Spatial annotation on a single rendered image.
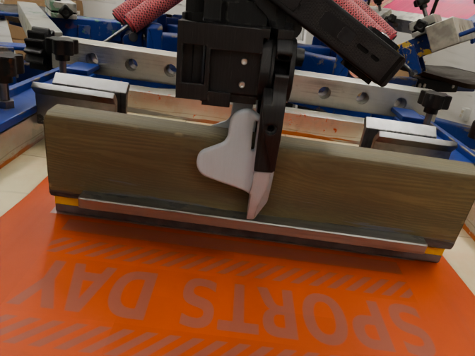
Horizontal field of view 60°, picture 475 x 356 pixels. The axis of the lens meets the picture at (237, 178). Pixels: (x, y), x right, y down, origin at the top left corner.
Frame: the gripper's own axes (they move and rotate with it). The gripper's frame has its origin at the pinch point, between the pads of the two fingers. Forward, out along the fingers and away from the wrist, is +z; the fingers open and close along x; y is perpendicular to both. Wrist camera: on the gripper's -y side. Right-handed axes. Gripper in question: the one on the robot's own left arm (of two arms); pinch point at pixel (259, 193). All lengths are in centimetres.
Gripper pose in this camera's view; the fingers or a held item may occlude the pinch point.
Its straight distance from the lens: 36.0
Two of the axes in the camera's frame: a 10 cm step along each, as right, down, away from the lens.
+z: -1.0, 9.0, 4.2
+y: -9.9, -1.0, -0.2
